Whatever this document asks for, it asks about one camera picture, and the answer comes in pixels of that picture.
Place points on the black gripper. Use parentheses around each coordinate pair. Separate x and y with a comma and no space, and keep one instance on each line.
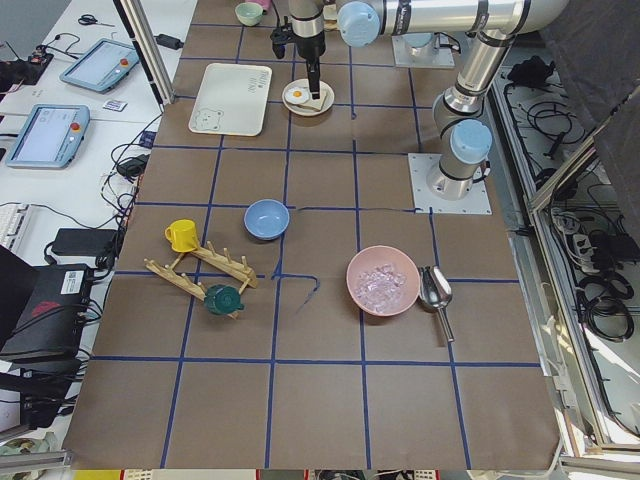
(309,45)

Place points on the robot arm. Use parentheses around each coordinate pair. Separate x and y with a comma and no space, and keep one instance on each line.
(307,20)
(495,24)

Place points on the cream round plate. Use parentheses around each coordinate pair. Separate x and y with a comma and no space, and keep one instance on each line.
(295,108)

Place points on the bottom bread slice on plate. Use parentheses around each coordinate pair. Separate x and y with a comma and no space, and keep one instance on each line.
(324,102)

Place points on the fried egg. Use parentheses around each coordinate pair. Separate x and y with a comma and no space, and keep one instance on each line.
(296,95)

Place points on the green bowl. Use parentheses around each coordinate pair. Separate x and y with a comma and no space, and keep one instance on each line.
(249,13)

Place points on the cream bear tray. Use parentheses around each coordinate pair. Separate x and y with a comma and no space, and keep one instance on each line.
(231,100)

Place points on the blue bowl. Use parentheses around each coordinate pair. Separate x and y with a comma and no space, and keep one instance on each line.
(266,219)

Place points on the upper teach pendant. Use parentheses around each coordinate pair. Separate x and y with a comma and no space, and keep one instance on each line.
(102,66)

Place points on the teach pendant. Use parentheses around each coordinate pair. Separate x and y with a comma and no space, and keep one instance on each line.
(102,66)
(50,137)

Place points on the yellow mug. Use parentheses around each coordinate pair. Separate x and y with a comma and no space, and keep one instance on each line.
(182,235)

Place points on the pink bowl with ice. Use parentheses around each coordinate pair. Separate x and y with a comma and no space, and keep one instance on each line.
(383,280)

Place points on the dark green mug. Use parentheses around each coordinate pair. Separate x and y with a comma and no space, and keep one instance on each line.
(222,299)

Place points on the metal scoop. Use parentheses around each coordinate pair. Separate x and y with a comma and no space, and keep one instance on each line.
(435,294)

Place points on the lower teach pendant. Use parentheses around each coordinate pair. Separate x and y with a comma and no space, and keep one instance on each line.
(50,137)

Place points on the black power adapter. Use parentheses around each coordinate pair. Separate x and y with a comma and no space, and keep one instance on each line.
(83,242)

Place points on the black electronics box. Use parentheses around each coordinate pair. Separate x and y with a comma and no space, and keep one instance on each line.
(42,309)

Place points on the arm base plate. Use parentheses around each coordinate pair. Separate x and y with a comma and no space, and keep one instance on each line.
(424,50)
(434,192)

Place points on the aluminium frame post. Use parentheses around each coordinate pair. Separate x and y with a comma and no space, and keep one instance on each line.
(138,29)

